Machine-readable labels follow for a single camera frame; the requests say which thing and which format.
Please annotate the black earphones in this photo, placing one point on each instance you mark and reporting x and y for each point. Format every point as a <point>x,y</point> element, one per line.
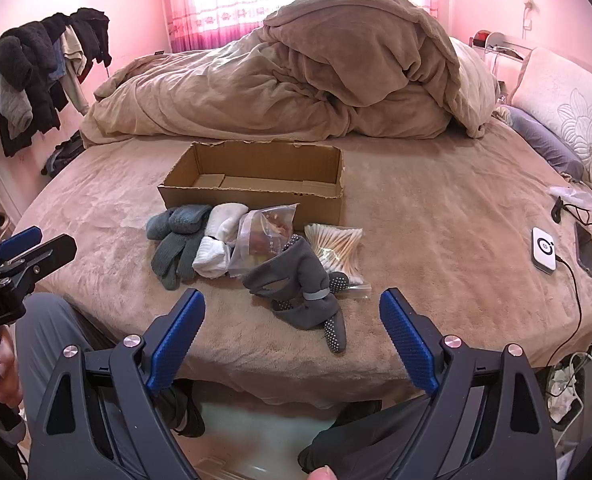
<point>556,210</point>

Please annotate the person's right leg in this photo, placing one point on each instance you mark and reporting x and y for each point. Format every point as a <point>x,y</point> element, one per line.
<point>375,440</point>

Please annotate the beige duvet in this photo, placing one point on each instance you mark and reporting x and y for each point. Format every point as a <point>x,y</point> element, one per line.
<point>286,90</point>

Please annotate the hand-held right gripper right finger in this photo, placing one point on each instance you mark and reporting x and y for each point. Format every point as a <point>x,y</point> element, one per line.
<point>408,340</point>

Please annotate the black fleece jacket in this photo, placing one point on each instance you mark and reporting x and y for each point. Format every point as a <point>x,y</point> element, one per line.
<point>18,60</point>

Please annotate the clear zip bag of snacks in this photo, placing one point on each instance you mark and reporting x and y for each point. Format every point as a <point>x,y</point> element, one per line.
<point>261,240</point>

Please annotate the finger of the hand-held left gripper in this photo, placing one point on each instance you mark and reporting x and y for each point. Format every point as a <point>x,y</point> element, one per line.
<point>21,242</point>
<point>46,255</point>

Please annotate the blue denim garment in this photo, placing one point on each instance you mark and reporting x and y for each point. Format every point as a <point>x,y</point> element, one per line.
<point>58,62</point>

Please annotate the white round lamp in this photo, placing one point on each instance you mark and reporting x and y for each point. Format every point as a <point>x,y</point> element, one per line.
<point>498,40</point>

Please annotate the pink curtain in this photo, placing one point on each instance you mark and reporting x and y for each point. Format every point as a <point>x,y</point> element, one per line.
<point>201,25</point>

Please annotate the dark backpack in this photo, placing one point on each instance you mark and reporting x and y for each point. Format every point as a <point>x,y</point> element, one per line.
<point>66,155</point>

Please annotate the bag of cotton swabs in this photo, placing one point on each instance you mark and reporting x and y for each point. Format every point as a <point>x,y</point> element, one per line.
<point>338,245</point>

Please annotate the red bedside object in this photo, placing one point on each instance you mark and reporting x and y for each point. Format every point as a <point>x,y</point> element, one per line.
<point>479,39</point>

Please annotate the white socks pair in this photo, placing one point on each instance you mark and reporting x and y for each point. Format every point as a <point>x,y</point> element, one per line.
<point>218,245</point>

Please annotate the white square charger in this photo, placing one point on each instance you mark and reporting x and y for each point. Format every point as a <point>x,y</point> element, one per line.
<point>544,250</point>

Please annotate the purple pillow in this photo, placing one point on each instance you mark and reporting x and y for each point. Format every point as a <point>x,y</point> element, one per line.
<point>545,142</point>

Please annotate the black phone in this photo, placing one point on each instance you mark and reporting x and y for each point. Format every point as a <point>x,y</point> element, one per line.
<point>585,250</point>

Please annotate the grey knit socks pair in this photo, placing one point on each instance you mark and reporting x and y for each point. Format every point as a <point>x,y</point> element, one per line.
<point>178,245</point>

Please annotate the person's left hand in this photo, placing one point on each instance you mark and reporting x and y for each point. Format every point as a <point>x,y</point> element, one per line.
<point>7,370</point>

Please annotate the person's right hand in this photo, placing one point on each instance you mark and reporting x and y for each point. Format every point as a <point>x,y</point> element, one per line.
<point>322,474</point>

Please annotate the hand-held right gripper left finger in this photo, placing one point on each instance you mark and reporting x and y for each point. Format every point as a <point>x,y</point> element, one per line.
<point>177,340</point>

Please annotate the beige shirt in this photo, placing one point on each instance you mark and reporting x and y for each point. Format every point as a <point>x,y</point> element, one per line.
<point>73,55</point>

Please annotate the person's left black shoe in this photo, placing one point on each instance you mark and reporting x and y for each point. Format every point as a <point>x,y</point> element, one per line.
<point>188,410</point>

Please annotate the white embroidered pillow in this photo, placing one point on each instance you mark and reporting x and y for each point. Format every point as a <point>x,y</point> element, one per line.
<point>565,105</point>

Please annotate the grey dotted grip sock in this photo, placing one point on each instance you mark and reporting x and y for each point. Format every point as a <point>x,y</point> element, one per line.
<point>286,270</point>
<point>321,320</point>

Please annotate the grey sweatshirt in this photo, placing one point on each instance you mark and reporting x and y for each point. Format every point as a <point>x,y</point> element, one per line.
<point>16,105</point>

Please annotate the cardboard box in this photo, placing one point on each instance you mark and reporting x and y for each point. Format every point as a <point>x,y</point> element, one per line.
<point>256,205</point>

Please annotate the headboard shelf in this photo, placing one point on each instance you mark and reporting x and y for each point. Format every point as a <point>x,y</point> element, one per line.
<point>518,50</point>

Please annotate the clear plastic bag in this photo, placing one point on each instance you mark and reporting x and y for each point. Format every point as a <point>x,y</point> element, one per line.
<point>575,196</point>

